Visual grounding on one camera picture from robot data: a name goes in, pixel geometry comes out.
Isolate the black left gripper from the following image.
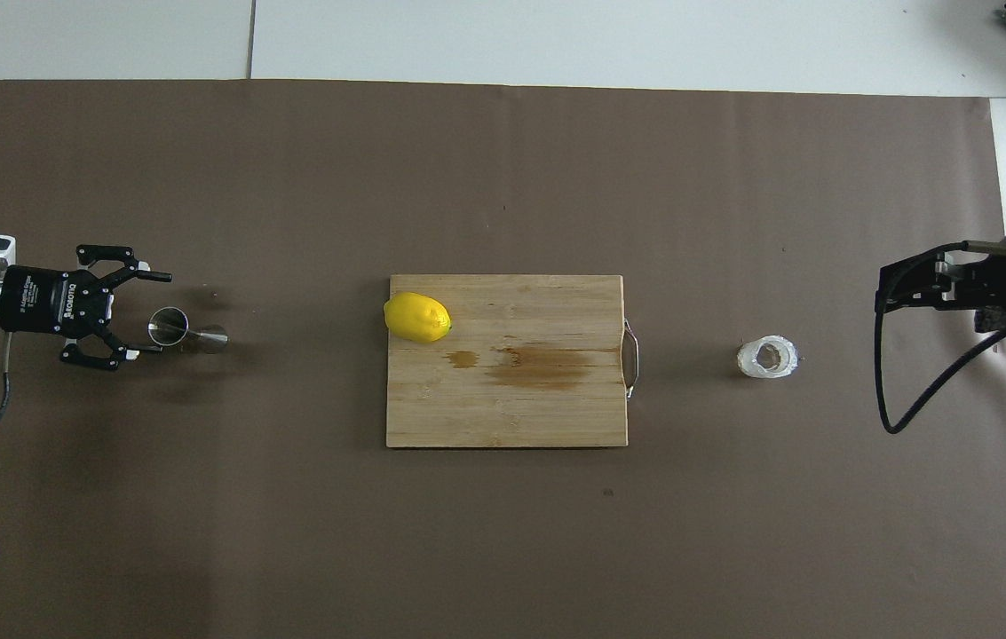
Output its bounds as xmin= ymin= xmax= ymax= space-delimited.
xmin=1 ymin=244 xmax=173 ymax=372

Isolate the steel double jigger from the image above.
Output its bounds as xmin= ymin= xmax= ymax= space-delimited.
xmin=147 ymin=306 xmax=230 ymax=356

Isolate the clear textured glass cup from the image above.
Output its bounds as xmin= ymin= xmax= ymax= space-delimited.
xmin=737 ymin=335 xmax=800 ymax=381

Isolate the brown paper table mat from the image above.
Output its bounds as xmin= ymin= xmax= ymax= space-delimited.
xmin=0 ymin=78 xmax=1006 ymax=639

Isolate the yellow lemon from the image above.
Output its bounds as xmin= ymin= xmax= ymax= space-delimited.
xmin=383 ymin=291 xmax=454 ymax=344

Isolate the wooden cutting board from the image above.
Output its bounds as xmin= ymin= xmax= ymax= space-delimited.
xmin=385 ymin=273 xmax=629 ymax=449

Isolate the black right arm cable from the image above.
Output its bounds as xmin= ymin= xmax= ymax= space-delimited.
xmin=873 ymin=238 xmax=1006 ymax=449

